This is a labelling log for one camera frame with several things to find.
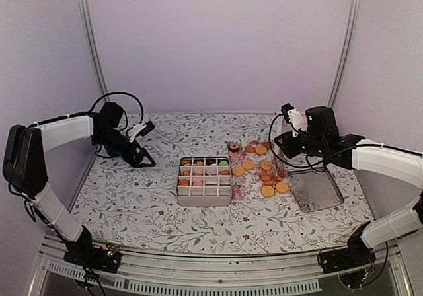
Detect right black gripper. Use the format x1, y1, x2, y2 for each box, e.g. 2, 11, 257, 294
276, 130, 327, 158

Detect floral tablecloth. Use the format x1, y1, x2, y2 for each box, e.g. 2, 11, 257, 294
71, 114, 373, 255

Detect aluminium front rail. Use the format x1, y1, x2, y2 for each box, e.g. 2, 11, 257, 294
28, 236, 414, 295

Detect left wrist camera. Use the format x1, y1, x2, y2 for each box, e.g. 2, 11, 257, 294
126, 121, 155, 143

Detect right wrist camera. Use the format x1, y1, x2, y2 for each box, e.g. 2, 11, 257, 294
281, 103, 307, 137

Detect silver tin lid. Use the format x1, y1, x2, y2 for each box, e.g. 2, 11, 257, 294
288, 169, 344, 213

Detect right aluminium frame post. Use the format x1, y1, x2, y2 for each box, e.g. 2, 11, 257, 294
327, 0, 361, 108

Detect left aluminium frame post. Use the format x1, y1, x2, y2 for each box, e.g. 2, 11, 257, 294
78, 0, 108, 94

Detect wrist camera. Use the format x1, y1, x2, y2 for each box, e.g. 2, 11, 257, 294
281, 103, 307, 137
126, 121, 155, 143

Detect aluminium frame post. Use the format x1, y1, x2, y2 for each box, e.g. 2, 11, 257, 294
78, 0, 108, 94
327, 0, 361, 108

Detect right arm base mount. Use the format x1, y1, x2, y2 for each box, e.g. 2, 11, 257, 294
317, 243, 376, 274

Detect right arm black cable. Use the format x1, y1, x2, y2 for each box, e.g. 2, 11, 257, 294
268, 114, 331, 173

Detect orange swirl cookie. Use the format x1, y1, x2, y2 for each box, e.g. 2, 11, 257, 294
180, 159, 192, 166

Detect chocolate donut cookie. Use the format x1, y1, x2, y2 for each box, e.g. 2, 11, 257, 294
227, 142, 241, 153

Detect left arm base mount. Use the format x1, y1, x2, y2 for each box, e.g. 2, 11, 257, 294
63, 244, 122, 274

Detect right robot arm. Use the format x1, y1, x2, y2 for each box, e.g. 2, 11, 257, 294
274, 104, 422, 267

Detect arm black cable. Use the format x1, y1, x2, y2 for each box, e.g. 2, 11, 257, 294
89, 92, 145, 128
268, 114, 331, 173

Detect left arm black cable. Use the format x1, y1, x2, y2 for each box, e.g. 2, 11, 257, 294
89, 92, 145, 128

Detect metal serving tongs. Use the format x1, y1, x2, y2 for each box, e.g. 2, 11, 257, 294
268, 150, 288, 181

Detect metal tin with white dividers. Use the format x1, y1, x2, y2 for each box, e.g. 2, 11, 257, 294
176, 156, 233, 207

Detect dark blue cup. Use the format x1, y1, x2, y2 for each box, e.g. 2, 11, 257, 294
99, 146, 120, 158

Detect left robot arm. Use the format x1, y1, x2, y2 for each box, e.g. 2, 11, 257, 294
3, 102, 155, 266

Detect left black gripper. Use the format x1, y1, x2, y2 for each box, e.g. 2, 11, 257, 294
94, 128, 156, 167

